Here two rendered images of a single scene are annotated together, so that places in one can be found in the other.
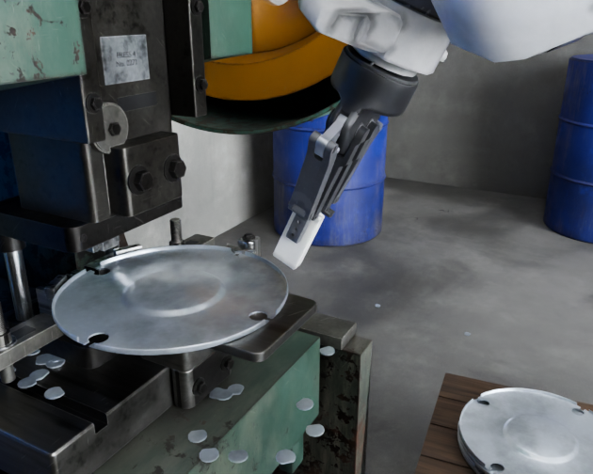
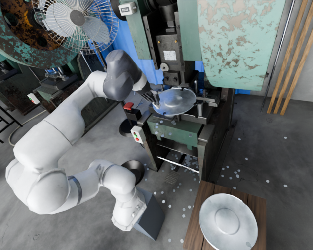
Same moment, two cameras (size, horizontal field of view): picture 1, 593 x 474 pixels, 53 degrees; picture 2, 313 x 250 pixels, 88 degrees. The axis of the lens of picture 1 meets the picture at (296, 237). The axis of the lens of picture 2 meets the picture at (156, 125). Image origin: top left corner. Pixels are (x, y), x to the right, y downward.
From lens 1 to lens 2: 1.07 m
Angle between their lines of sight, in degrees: 85
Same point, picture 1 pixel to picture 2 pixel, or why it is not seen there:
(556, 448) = (220, 223)
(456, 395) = (251, 200)
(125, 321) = (162, 98)
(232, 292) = (173, 107)
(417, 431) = (289, 218)
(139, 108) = (174, 65)
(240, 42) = (195, 57)
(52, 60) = (145, 56)
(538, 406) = (246, 227)
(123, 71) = (169, 57)
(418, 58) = not seen: hidden behind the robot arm
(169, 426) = not seen: hidden behind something
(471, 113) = not seen: outside the picture
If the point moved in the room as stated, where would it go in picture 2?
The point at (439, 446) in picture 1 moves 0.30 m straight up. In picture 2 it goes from (220, 189) to (223, 164)
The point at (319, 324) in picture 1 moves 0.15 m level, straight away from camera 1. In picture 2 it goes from (203, 133) to (229, 131)
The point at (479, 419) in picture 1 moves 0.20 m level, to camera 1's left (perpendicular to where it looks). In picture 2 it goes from (231, 201) to (222, 170)
